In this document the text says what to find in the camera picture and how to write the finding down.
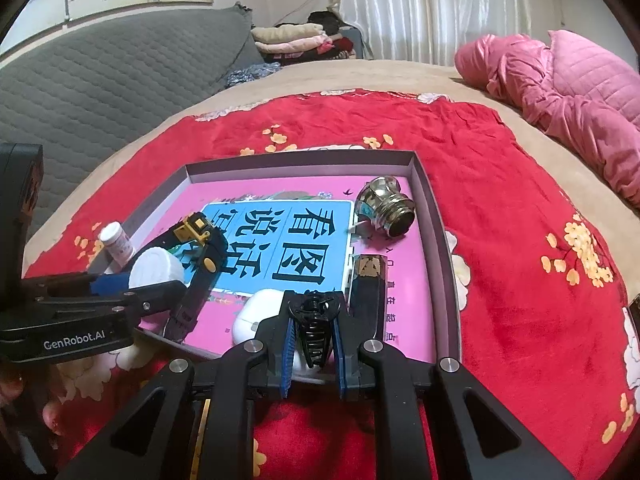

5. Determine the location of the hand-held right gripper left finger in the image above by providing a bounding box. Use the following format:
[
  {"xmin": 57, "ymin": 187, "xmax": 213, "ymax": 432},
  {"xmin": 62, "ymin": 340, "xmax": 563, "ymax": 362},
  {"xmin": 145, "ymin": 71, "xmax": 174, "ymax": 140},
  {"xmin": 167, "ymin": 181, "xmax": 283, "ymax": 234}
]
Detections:
[{"xmin": 55, "ymin": 290, "xmax": 301, "ymax": 480}]

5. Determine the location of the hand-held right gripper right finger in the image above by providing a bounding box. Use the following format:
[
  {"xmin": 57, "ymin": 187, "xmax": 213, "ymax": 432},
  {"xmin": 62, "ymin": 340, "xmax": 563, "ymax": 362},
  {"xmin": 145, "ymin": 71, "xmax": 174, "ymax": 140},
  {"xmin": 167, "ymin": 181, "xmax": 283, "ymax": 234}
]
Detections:
[{"xmin": 330, "ymin": 290, "xmax": 561, "ymax": 480}]

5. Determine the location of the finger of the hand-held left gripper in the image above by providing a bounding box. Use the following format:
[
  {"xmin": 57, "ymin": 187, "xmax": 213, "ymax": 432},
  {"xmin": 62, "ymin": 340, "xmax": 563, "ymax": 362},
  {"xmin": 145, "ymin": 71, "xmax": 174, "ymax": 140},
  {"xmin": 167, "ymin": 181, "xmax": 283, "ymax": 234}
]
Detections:
[
  {"xmin": 35, "ymin": 280, "xmax": 187, "ymax": 318},
  {"xmin": 22, "ymin": 272, "xmax": 133, "ymax": 306}
]

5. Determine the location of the white round case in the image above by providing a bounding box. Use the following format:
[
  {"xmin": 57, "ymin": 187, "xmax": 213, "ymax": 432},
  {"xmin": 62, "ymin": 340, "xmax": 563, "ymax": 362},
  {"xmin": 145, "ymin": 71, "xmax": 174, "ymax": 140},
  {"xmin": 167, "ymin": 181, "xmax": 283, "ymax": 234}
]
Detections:
[{"xmin": 129, "ymin": 246, "xmax": 187, "ymax": 293}]

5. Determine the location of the black hair claw clip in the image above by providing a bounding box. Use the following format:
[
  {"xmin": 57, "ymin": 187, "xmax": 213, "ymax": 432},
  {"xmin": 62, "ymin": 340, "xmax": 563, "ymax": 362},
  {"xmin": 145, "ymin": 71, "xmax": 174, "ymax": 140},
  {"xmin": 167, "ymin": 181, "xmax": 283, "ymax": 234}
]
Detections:
[{"xmin": 289, "ymin": 290, "xmax": 346, "ymax": 368}]

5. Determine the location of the white pill bottle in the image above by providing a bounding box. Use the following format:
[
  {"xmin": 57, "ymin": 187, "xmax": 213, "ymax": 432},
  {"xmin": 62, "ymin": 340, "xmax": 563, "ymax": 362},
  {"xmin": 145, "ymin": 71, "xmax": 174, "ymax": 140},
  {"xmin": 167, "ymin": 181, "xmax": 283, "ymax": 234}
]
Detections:
[{"xmin": 98, "ymin": 221, "xmax": 138, "ymax": 265}]

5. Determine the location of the white earbuds case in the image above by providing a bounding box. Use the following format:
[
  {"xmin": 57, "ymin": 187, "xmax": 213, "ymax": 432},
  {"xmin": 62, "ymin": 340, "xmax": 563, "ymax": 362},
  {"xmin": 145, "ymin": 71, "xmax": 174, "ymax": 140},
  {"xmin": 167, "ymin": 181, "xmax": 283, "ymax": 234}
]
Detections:
[{"xmin": 231, "ymin": 290, "xmax": 336, "ymax": 376}]

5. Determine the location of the black and gold lighter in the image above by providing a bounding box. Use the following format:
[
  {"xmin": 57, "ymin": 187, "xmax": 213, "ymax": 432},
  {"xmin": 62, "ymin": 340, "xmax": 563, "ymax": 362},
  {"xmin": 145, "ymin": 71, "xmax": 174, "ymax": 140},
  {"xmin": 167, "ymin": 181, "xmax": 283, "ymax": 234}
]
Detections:
[{"xmin": 347, "ymin": 254, "xmax": 390, "ymax": 343}]

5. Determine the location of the yellow black toy excavator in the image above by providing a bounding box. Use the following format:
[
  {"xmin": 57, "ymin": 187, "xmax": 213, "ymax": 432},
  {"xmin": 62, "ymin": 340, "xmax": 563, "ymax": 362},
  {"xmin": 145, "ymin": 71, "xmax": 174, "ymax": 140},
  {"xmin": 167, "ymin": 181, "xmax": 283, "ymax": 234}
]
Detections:
[{"xmin": 145, "ymin": 212, "xmax": 231, "ymax": 343}]

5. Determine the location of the silver metal pipe fitting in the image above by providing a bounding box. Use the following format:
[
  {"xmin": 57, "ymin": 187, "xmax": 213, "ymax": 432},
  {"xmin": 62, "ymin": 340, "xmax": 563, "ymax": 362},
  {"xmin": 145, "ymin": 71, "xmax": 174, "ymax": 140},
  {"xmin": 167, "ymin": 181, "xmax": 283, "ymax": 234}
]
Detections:
[{"xmin": 354, "ymin": 176, "xmax": 417, "ymax": 238}]

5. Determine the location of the grey cardboard box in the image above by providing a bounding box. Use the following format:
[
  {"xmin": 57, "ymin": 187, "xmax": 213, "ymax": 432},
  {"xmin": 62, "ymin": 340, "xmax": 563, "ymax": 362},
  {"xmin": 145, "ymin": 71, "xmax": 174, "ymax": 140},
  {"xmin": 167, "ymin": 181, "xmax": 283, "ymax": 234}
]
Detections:
[{"xmin": 90, "ymin": 149, "xmax": 462, "ymax": 367}]

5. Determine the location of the person's left hand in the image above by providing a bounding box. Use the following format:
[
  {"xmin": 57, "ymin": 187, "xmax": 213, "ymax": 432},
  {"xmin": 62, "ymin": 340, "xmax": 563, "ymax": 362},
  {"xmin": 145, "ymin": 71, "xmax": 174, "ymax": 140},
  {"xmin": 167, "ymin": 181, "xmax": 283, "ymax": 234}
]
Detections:
[{"xmin": 0, "ymin": 365, "xmax": 65, "ymax": 436}]

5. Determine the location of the pink and blue book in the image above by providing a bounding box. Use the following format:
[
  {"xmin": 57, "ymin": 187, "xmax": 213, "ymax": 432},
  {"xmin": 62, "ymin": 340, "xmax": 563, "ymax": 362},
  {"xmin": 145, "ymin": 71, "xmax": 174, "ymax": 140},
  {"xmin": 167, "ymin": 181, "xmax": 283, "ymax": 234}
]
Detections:
[{"xmin": 140, "ymin": 177, "xmax": 436, "ymax": 366}]

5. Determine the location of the grey quilted headboard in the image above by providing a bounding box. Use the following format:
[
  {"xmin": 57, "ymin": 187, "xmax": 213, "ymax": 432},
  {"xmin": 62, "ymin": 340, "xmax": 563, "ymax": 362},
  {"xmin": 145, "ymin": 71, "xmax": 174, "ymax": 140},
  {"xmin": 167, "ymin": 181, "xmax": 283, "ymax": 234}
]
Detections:
[{"xmin": 0, "ymin": 2, "xmax": 263, "ymax": 241}]

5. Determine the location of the blue floral cloth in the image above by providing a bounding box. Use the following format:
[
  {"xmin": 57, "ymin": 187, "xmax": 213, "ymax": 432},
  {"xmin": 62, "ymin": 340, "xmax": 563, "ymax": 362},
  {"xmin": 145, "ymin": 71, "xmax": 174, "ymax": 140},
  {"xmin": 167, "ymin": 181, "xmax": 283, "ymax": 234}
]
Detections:
[{"xmin": 225, "ymin": 61, "xmax": 281, "ymax": 88}]

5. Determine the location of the red floral blanket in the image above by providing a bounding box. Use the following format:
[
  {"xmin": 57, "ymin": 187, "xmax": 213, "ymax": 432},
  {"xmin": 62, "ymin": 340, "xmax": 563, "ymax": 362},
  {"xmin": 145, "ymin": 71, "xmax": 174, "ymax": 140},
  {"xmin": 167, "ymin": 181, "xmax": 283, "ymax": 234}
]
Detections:
[{"xmin": 22, "ymin": 89, "xmax": 640, "ymax": 480}]

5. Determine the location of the beige bed sheet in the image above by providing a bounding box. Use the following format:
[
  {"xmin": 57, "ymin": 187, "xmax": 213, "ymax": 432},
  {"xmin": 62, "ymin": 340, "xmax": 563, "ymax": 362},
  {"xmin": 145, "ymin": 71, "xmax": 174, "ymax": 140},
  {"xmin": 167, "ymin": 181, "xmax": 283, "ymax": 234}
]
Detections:
[{"xmin": 20, "ymin": 59, "xmax": 640, "ymax": 241}]

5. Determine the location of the stack of folded clothes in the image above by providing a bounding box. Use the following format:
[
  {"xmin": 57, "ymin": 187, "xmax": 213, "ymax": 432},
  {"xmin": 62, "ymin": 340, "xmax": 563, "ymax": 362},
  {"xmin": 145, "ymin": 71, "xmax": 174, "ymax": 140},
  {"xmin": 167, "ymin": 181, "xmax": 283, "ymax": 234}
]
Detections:
[{"xmin": 250, "ymin": 10, "xmax": 358, "ymax": 65}]

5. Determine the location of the pink quilted jacket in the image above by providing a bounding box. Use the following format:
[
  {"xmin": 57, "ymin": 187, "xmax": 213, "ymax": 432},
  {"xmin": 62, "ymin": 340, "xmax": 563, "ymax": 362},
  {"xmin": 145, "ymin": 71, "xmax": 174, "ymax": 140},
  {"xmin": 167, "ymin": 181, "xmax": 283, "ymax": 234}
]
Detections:
[{"xmin": 454, "ymin": 29, "xmax": 640, "ymax": 208}]

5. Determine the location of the white curtain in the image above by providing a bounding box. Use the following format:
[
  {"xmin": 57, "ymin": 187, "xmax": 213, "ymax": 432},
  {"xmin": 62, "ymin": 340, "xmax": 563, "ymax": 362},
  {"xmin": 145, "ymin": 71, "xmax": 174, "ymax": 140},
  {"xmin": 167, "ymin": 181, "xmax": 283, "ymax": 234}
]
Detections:
[{"xmin": 337, "ymin": 0, "xmax": 533, "ymax": 63}]

